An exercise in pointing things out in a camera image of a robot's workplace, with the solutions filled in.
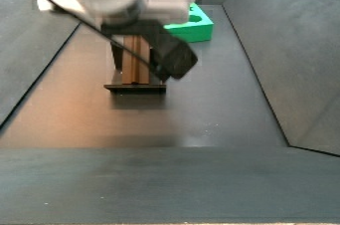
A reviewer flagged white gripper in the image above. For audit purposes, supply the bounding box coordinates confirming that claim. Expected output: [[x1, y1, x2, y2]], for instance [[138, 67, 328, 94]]
[[103, 0, 195, 25]]

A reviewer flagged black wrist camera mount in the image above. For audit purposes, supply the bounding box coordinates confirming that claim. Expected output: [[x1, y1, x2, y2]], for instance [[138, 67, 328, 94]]
[[102, 20, 198, 82]]

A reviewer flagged black curved fixture stand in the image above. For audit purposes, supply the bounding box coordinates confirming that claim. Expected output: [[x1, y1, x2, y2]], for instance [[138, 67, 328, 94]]
[[106, 45, 167, 94]]

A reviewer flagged brown star prism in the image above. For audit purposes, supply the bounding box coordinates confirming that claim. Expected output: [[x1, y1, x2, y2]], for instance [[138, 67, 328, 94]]
[[123, 36, 151, 85]]

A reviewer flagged black cable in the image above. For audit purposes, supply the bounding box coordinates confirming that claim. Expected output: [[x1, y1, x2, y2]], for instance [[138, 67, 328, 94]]
[[24, 0, 171, 83]]

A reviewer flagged green shape sorter block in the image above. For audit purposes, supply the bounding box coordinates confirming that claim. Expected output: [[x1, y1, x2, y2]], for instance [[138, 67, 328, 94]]
[[166, 3, 214, 43]]

